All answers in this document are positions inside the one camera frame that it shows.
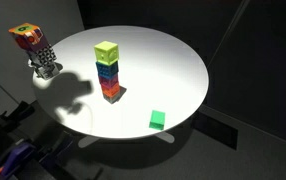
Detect dark green block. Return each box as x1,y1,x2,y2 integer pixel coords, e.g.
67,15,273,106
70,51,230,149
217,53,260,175
148,109,167,131

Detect grey block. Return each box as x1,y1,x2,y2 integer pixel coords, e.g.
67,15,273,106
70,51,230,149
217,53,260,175
102,91,122,105

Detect orange block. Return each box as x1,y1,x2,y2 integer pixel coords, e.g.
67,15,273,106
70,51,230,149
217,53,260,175
100,81,121,99

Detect purple block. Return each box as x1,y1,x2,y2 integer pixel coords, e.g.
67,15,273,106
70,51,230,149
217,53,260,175
98,73,120,89

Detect blue block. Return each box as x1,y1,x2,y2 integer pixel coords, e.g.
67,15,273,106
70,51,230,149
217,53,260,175
95,60,120,80

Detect light green block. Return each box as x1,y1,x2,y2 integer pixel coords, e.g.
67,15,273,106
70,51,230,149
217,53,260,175
93,40,120,67

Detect white table base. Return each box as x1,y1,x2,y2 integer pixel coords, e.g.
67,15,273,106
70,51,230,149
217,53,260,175
77,131,176,149

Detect small white printed cube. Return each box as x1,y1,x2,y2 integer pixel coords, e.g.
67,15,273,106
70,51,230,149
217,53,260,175
35,62,59,81

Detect black clamp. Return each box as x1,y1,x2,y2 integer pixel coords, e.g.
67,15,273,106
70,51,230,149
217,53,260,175
38,131,79,168

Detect black white patterned cube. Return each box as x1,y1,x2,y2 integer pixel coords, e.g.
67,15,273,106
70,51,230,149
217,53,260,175
32,43,58,68

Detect multicolour cube with number six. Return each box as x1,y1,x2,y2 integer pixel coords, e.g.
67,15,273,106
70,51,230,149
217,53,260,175
8,22,45,53

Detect black metal stand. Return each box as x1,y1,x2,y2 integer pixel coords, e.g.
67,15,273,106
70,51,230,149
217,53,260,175
0,99,39,144

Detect purple clamp with orange tip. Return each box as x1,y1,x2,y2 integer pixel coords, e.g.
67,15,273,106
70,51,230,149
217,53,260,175
0,141,37,180

